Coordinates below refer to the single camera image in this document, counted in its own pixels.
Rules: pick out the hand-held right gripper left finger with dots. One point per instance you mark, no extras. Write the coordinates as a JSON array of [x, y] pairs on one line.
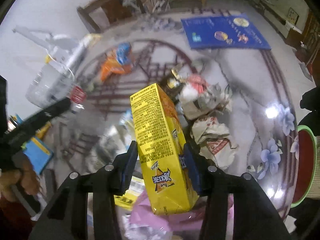
[[128, 165]]

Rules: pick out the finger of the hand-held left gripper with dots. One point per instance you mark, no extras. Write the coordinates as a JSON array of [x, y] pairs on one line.
[[42, 117]]

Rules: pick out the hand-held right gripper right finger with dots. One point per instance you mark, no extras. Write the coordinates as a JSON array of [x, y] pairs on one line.
[[191, 166]]

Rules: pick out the yellow snack box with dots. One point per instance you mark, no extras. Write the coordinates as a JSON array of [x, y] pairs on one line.
[[155, 130]]

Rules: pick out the red basin with green rim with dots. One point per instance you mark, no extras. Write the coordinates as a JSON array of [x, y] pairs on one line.
[[303, 160]]

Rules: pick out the person's left forearm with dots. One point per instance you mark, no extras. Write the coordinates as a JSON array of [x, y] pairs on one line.
[[11, 220]]

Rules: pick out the person's left hand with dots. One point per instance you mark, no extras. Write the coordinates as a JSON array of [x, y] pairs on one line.
[[23, 177]]

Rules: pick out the clear plastic bag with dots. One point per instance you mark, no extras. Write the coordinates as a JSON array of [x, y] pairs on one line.
[[112, 140]]

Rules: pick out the clear plastic cup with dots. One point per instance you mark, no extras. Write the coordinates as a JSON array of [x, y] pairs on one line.
[[45, 87]]

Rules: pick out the crumpled brown paper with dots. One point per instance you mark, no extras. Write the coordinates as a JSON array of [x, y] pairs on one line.
[[212, 140]]

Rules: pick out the blue book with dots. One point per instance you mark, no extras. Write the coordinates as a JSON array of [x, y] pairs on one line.
[[37, 152]]

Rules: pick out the clear bottle with red label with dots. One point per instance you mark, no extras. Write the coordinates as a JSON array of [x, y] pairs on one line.
[[78, 94]]

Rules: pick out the pink plastic bag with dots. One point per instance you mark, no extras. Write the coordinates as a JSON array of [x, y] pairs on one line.
[[145, 213]]

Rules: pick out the white desk lamp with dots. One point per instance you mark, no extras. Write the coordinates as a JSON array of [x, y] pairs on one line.
[[57, 42]]

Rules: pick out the red and white wrapper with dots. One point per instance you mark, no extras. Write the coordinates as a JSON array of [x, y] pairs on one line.
[[197, 83]]

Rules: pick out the orange snack packet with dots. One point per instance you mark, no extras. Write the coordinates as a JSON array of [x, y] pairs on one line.
[[113, 66]]

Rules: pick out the gold foil wrapper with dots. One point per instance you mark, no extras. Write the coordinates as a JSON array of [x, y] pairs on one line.
[[175, 80]]

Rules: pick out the wooden chair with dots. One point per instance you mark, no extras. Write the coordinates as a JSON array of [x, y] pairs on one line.
[[110, 2]]

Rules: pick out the black jacket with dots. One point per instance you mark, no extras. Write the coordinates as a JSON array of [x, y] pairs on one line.
[[310, 101]]

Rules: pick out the white low cabinet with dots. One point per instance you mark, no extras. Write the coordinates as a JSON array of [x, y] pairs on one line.
[[275, 13]]

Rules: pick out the small framed picture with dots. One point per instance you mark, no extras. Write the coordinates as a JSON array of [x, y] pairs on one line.
[[293, 15]]

